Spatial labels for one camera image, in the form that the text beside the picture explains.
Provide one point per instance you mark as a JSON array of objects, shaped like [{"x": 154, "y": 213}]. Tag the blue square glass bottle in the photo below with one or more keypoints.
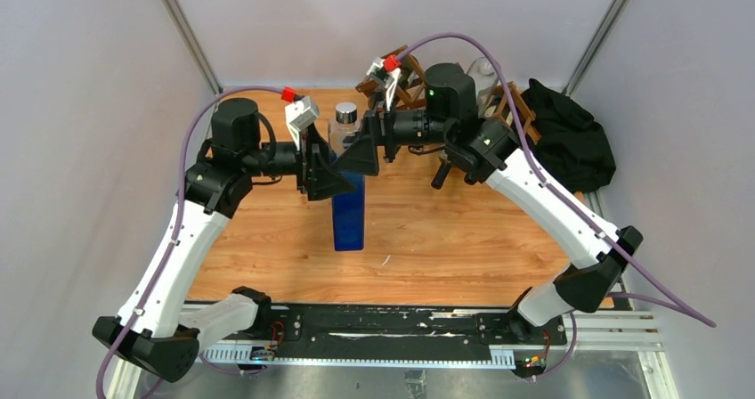
[{"x": 347, "y": 209}]

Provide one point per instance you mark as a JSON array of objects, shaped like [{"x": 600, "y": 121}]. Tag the clear glass bottle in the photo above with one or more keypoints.
[{"x": 486, "y": 80}]

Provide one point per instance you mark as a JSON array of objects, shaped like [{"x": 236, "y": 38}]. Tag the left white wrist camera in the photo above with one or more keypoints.
[{"x": 299, "y": 115}]

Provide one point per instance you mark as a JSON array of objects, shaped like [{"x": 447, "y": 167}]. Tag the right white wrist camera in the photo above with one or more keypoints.
[{"x": 386, "y": 73}]

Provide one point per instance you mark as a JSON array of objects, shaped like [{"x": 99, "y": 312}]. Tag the dark wine bottle left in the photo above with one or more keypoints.
[{"x": 441, "y": 175}]

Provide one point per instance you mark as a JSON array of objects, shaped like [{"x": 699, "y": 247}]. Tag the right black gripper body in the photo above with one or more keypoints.
[{"x": 385, "y": 122}]

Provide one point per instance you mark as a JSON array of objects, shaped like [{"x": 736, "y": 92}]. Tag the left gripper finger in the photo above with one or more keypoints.
[
  {"x": 331, "y": 183},
  {"x": 331, "y": 153}
]

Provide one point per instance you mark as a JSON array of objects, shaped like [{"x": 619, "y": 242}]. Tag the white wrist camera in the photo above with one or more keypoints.
[
  {"x": 299, "y": 115},
  {"x": 386, "y": 73}
]

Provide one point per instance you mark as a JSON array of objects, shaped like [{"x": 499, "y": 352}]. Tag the black cloth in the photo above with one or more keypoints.
[{"x": 573, "y": 146}]

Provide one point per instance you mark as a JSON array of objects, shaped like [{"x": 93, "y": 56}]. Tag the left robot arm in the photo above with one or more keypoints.
[{"x": 150, "y": 330}]

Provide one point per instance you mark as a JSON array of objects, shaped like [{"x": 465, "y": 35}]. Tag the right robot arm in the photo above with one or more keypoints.
[{"x": 490, "y": 151}]

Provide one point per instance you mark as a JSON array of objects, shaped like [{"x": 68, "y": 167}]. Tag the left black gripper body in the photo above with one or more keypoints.
[{"x": 302, "y": 159}]

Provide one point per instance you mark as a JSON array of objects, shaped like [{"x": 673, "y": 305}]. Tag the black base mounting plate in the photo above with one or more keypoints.
[{"x": 389, "y": 335}]

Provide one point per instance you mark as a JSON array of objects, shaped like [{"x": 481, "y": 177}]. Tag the brown wooden wine rack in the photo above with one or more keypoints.
[{"x": 411, "y": 94}]

